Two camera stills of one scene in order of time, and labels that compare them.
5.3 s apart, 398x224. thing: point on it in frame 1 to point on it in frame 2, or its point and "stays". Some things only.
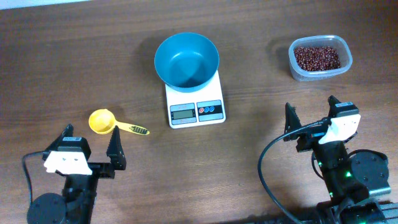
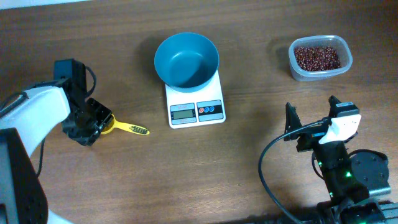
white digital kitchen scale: (203, 107) stays
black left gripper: (101, 169) to (94, 117)
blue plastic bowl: (186, 62) stays
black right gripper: (310, 142) stays
